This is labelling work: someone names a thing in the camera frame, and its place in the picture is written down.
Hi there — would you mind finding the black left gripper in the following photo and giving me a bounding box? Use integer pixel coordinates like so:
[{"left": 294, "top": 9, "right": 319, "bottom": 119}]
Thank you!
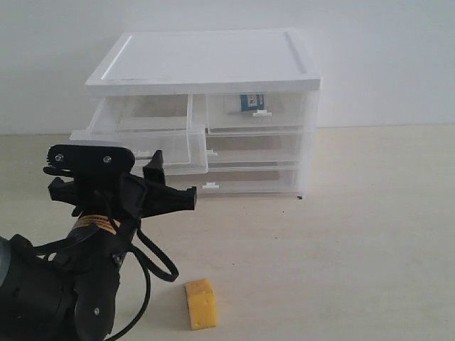
[{"left": 48, "top": 150, "right": 198, "bottom": 220}]

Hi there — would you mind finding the yellow cheese wedge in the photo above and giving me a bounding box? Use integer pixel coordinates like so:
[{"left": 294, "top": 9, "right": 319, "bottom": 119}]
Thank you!
[{"left": 184, "top": 278, "right": 218, "bottom": 330}]

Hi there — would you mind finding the white bottle teal label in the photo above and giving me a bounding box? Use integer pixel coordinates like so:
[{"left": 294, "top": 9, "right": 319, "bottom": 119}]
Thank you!
[{"left": 224, "top": 94, "right": 265, "bottom": 114}]

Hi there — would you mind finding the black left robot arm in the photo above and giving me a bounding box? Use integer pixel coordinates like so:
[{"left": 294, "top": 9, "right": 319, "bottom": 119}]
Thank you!
[{"left": 1, "top": 144, "right": 197, "bottom": 340}]

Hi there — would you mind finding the clear bottom wide drawer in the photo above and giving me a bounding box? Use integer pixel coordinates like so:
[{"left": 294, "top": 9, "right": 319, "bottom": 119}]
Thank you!
[{"left": 166, "top": 169, "right": 306, "bottom": 196}]

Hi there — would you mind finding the clear wide drawer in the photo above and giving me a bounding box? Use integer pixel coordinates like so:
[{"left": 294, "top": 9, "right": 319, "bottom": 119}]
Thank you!
[
  {"left": 166, "top": 169, "right": 306, "bottom": 196},
  {"left": 206, "top": 134, "right": 306, "bottom": 167}
]

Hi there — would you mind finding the clear middle wide drawer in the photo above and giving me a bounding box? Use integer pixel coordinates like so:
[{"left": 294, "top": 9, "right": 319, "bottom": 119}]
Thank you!
[{"left": 206, "top": 134, "right": 306, "bottom": 167}]

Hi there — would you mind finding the white plastic drawer cabinet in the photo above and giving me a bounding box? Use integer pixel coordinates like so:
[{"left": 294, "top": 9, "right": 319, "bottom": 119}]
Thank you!
[{"left": 86, "top": 28, "right": 322, "bottom": 197}]

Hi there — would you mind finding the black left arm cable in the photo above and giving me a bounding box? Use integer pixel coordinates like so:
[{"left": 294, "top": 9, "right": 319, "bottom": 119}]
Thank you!
[{"left": 31, "top": 212, "right": 179, "bottom": 341}]

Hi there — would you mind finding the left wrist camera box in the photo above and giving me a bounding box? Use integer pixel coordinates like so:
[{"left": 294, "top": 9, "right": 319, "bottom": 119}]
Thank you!
[{"left": 43, "top": 144, "right": 135, "bottom": 178}]

